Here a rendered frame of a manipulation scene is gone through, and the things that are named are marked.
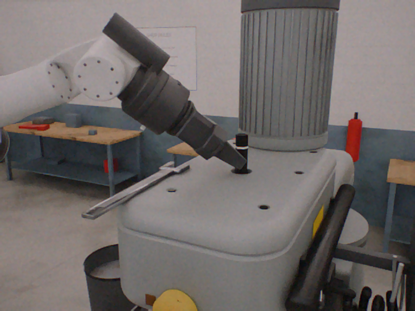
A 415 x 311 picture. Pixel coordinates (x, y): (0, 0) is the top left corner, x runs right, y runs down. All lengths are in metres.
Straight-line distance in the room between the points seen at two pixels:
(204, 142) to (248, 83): 0.28
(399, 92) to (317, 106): 4.02
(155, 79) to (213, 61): 4.75
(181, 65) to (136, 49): 4.98
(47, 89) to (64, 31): 6.24
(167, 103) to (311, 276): 0.31
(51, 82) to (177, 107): 0.18
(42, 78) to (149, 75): 0.15
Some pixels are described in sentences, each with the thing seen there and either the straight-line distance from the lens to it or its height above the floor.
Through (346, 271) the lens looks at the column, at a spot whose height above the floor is 1.52.
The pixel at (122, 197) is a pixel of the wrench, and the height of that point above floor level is 1.90.
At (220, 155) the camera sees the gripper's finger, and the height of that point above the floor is 1.93.
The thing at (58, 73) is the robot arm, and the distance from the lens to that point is 0.64.
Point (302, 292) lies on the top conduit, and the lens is 0.52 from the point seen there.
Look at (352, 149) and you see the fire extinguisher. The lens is 4.81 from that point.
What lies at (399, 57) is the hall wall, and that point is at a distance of 4.81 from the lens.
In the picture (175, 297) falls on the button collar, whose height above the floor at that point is 1.79.
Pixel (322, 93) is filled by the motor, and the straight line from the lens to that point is 0.84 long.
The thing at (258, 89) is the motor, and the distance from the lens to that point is 0.81.
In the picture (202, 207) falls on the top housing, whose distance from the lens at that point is 0.53.
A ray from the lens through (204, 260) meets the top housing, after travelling 0.50.
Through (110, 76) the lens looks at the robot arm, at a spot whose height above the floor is 2.06.
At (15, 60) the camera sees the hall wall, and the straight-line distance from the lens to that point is 7.74.
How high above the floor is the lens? 2.10
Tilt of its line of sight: 15 degrees down
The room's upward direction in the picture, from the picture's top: straight up
